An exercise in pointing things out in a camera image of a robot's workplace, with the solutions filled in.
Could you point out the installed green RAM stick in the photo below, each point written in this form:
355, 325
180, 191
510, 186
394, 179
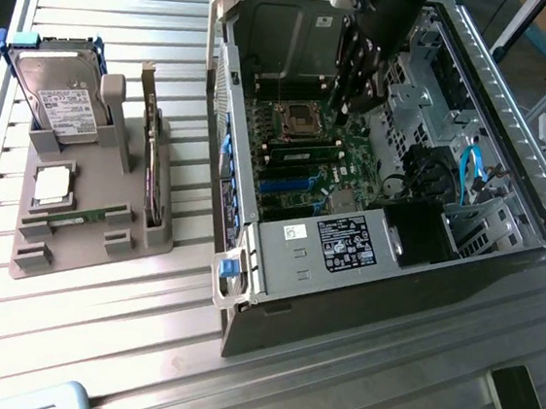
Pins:
302, 154

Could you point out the light blue box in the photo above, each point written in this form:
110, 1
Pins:
38, 397

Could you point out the hard disk in blue carrier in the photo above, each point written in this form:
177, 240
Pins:
60, 94

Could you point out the silver CPU chip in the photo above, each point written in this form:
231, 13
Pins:
52, 186

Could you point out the graphics card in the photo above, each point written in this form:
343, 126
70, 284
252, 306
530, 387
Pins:
154, 153

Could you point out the green motherboard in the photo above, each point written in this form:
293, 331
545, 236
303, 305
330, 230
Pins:
344, 173

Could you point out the grey parts rack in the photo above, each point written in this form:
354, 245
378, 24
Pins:
88, 244

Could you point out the blue expansion slot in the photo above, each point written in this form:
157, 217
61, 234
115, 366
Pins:
287, 185

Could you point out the blue case latch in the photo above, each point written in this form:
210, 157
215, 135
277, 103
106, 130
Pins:
227, 267

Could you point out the CPU socket with metal frame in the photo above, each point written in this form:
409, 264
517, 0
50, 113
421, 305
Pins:
295, 121

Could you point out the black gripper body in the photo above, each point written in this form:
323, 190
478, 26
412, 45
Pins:
387, 18

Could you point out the small white sticker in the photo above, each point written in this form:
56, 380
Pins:
295, 231

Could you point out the open black PC case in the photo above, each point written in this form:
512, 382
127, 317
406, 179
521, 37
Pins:
338, 328

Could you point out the grey power supply unit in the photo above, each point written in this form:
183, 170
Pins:
291, 265

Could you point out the silver metal disk bay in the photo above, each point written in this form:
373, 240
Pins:
425, 108

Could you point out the black power supply label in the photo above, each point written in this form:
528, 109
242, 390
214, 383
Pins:
347, 244

